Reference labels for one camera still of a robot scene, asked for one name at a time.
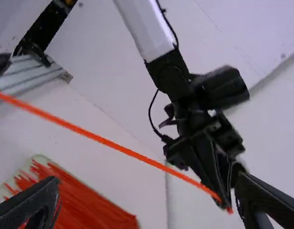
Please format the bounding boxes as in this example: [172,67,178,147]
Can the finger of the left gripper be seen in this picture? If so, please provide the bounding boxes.
[191,135,225,206]
[213,138,233,208]

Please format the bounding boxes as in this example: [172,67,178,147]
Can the silver rails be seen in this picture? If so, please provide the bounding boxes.
[0,53,74,105]

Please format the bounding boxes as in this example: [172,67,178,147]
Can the row of orange cable ties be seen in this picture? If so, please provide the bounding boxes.
[3,159,138,229]

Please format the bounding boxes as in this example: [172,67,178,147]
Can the orange cable tie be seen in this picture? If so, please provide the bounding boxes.
[0,89,234,215]

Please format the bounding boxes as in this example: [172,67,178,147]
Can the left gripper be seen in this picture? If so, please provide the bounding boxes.
[174,65,251,164]

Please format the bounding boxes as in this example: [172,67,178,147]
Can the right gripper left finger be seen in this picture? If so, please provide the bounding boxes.
[0,176,63,229]

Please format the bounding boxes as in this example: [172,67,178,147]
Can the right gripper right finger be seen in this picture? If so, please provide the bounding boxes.
[233,164,294,229]

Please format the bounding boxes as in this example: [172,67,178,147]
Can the white dish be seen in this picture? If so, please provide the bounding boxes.
[164,170,243,229]

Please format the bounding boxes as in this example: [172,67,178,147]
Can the black cable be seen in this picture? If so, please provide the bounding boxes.
[148,88,171,144]

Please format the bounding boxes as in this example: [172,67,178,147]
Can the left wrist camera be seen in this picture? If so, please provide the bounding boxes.
[163,139,193,171]

